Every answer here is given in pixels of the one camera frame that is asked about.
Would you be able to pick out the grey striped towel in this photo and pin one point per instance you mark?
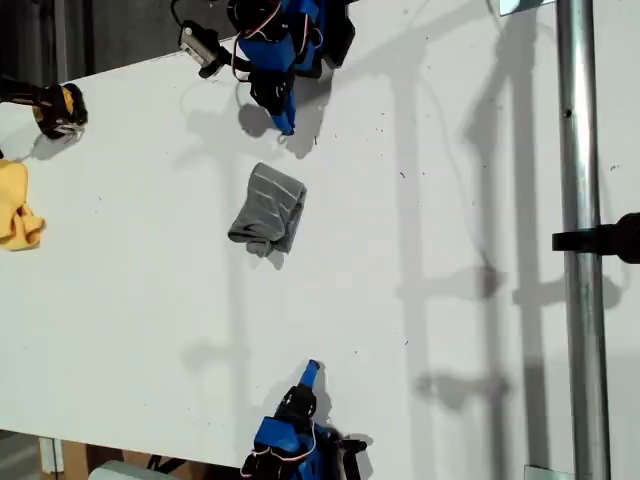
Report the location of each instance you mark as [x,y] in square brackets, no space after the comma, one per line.
[270,205]

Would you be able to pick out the steel post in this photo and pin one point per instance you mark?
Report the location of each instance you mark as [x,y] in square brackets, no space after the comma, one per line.
[580,150]

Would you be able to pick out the arm camera box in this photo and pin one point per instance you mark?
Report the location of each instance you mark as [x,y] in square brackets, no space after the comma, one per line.
[352,462]
[200,42]

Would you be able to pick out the brown cardboard box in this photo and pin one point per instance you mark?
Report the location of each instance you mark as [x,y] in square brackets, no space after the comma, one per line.
[75,457]

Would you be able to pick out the yellow cloth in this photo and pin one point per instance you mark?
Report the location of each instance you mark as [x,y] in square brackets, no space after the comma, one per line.
[12,200]

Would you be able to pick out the arm camera stalk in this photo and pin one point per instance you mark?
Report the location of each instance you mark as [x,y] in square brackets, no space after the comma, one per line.
[237,62]

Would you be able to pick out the black and yellow power drill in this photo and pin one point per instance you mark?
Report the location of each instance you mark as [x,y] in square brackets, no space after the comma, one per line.
[55,107]

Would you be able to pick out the white table leg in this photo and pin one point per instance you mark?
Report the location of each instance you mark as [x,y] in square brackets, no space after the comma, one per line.
[50,455]

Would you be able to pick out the black clamp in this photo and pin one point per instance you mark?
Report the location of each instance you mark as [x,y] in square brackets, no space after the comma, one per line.
[600,239]

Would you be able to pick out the white plastic container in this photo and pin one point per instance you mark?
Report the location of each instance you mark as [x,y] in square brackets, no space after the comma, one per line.
[130,471]

